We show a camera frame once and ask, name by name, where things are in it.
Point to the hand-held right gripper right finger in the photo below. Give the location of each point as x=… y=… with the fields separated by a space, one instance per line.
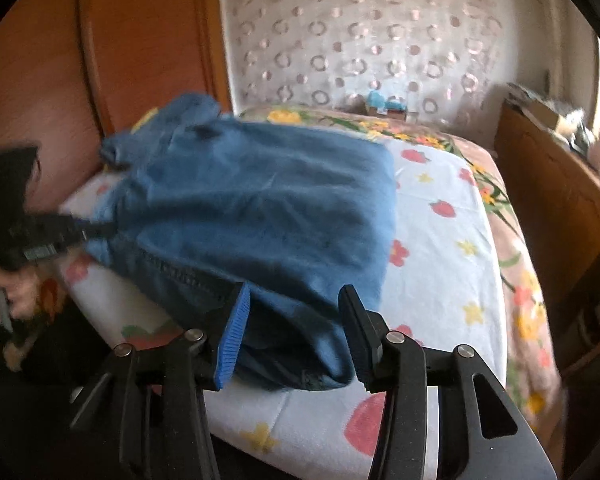
x=355 y=330

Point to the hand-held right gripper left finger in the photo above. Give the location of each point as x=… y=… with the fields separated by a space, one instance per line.
x=235 y=340

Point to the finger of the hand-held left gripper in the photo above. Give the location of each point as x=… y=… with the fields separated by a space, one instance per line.
x=90 y=232

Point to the blue denim pants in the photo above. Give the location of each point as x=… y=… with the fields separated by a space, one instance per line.
x=260 y=200

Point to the person's left hand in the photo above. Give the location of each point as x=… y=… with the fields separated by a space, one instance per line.
x=22 y=292

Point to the white flowered bedsheet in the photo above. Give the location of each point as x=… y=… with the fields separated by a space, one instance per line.
x=440 y=260

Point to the wooden headboard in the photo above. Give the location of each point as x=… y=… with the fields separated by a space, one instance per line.
x=145 y=35

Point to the small blue toy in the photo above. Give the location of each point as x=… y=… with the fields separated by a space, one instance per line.
x=377 y=99

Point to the wooden desk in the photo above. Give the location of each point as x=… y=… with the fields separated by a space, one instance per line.
x=545 y=185

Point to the pile of desk clutter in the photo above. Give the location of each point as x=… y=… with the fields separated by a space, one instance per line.
x=555 y=115

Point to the white patterned curtain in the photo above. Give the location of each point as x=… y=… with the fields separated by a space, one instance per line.
x=355 y=35

